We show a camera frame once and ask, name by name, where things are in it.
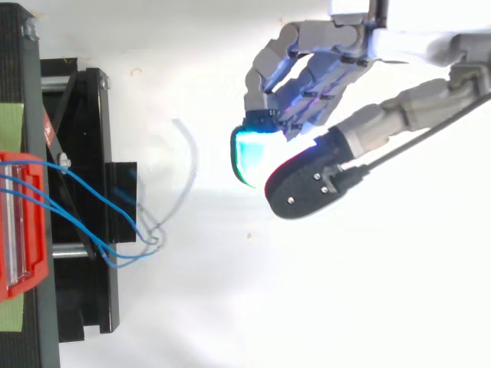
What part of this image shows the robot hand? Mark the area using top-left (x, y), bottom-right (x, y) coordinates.
top-left (229, 0), bottom-right (491, 221)

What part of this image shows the blue cable bundle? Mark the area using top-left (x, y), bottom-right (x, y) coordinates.
top-left (0, 118), bottom-right (199, 270)

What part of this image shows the black stand with green tape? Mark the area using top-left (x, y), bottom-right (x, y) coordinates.
top-left (0, 2), bottom-right (138, 368)

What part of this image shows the red plastic bin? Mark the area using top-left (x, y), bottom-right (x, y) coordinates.
top-left (0, 151), bottom-right (50, 302)

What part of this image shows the thin black cable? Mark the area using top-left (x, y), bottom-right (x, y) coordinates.
top-left (337, 91), bottom-right (491, 181)

